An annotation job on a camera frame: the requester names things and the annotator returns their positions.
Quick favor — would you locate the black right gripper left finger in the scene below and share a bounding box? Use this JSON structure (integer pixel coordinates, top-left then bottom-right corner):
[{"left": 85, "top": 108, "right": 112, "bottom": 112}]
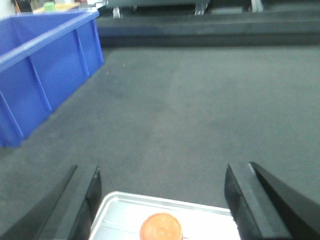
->
[{"left": 0, "top": 164, "right": 102, "bottom": 240}]

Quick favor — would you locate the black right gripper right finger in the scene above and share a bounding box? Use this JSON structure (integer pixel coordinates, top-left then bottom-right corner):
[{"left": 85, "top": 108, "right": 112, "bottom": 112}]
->
[{"left": 224, "top": 162, "right": 320, "bottom": 240}]

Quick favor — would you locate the orange cylindrical capacitor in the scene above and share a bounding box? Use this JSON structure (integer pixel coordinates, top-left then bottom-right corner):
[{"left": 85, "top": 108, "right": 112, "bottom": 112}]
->
[{"left": 139, "top": 212, "right": 184, "bottom": 240}]

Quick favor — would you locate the dark conveyor belt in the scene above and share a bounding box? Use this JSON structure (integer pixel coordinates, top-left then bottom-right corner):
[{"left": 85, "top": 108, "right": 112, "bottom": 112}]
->
[{"left": 0, "top": 12, "right": 320, "bottom": 232}]

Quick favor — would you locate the blue bin on conveyor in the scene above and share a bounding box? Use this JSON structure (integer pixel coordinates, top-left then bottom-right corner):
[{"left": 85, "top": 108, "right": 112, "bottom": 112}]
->
[{"left": 0, "top": 9, "right": 104, "bottom": 147}]

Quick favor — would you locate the white plastic tray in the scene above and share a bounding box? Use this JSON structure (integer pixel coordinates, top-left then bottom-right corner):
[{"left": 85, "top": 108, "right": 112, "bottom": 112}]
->
[{"left": 89, "top": 191, "right": 240, "bottom": 240}]

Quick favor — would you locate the green cup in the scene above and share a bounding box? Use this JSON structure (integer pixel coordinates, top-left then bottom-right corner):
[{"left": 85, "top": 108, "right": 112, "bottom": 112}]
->
[{"left": 43, "top": 1, "right": 56, "bottom": 12}]

